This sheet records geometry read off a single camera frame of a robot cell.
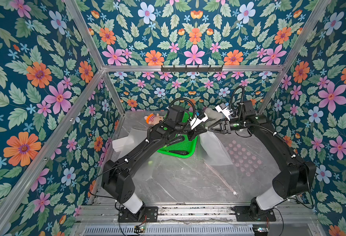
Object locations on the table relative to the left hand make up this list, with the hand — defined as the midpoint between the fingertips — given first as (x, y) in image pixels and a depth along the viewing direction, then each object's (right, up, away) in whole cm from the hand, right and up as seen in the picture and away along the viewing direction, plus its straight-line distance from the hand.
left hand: (206, 128), depth 71 cm
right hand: (+4, +1, +1) cm, 4 cm away
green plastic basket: (-7, -13, +27) cm, 31 cm away
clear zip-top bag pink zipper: (+12, -31, +13) cm, 36 cm away
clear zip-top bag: (+4, -12, +3) cm, 12 cm away
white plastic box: (-55, -11, +25) cm, 62 cm away
